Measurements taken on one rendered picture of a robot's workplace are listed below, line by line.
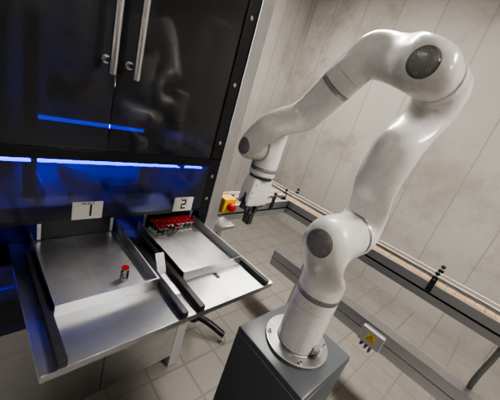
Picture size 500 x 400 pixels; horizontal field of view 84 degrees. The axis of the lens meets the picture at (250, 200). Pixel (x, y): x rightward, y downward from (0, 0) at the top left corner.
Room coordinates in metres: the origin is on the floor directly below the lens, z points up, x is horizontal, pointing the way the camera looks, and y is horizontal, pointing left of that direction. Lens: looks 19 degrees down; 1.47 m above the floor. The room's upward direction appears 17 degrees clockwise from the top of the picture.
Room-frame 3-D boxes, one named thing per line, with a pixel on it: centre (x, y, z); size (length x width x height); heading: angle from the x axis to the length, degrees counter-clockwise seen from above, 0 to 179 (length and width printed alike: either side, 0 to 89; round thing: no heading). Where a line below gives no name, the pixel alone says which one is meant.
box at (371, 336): (1.24, -0.85, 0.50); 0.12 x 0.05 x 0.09; 49
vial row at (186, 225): (1.02, 0.26, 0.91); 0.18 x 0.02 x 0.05; 140
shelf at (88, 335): (0.77, 0.24, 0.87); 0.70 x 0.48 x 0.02; 139
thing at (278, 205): (1.52, 0.03, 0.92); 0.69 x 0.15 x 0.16; 139
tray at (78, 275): (0.69, 0.40, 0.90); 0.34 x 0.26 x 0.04; 49
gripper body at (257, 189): (0.88, -0.01, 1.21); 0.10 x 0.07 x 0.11; 140
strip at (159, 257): (0.72, 0.18, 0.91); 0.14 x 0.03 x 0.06; 50
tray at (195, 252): (0.95, 0.18, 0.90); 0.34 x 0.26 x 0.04; 50
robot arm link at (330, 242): (0.64, -0.23, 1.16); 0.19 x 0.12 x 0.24; 138
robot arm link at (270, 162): (0.87, -0.01, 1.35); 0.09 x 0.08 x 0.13; 138
